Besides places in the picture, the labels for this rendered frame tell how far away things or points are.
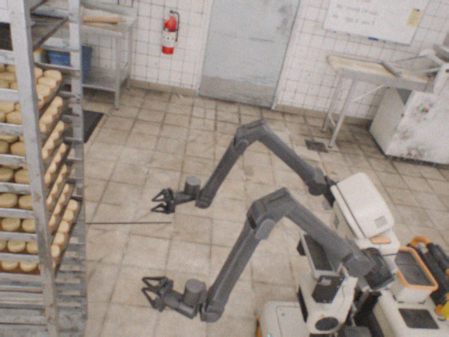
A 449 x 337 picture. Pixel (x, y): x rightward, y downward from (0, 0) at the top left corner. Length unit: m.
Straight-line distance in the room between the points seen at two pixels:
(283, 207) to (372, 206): 0.42
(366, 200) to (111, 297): 1.67
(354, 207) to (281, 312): 1.02
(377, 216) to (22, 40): 1.17
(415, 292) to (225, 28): 3.84
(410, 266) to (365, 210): 0.56
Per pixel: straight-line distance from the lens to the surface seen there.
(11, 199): 1.26
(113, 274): 2.65
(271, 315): 2.25
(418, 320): 1.85
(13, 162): 1.11
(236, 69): 5.07
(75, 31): 1.36
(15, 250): 1.37
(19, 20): 0.91
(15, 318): 2.34
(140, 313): 2.47
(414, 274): 1.88
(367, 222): 1.43
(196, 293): 1.23
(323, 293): 1.62
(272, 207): 1.08
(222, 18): 4.91
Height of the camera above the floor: 2.01
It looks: 33 degrees down
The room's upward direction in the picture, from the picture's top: 12 degrees clockwise
